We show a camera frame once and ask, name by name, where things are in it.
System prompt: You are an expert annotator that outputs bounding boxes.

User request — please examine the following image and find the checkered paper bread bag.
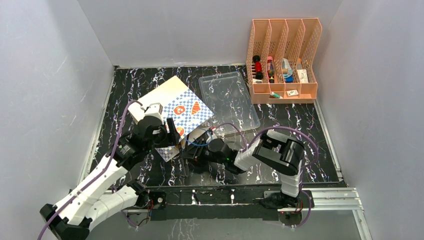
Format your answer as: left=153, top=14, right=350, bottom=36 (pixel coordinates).
left=128, top=76, right=214, bottom=162

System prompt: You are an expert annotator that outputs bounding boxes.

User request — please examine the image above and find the clear plastic tray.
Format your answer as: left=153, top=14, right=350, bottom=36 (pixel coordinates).
left=198, top=71, right=260, bottom=136

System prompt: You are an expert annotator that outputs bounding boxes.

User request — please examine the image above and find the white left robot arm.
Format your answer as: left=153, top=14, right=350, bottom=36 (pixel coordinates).
left=38, top=115, right=180, bottom=240

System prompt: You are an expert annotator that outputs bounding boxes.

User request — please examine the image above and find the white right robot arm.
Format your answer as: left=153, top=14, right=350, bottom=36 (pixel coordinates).
left=181, top=130, right=305, bottom=209

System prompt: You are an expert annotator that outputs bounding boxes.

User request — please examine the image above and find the green tipped tube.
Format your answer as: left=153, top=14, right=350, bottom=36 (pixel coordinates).
left=269, top=91, right=284, bottom=99

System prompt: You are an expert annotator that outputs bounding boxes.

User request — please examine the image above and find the red black dumbbell toy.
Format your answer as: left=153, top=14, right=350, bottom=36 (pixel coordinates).
left=252, top=55, right=264, bottom=80

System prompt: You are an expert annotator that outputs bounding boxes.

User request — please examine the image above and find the small white card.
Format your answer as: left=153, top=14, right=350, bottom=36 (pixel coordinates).
left=286, top=89, right=299, bottom=98

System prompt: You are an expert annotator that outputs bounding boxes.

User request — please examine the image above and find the red pink bottle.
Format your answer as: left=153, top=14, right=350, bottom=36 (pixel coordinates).
left=266, top=56, right=275, bottom=84

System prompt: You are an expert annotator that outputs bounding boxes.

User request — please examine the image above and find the peach desk file organizer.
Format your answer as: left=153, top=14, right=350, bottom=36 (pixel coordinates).
left=246, top=18, right=323, bottom=104

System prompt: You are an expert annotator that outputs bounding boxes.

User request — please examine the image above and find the blue tape roll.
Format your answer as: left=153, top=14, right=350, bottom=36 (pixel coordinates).
left=281, top=58, right=294, bottom=83

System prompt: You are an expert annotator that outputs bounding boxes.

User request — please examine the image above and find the white small box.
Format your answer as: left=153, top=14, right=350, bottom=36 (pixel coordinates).
left=296, top=58, right=309, bottom=84

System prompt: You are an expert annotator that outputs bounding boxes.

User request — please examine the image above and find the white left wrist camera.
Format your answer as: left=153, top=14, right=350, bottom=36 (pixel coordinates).
left=144, top=102, right=163, bottom=122

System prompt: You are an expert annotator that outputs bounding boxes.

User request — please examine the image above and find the aluminium front rail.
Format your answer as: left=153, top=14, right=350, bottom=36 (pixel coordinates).
left=63, top=187, right=365, bottom=214

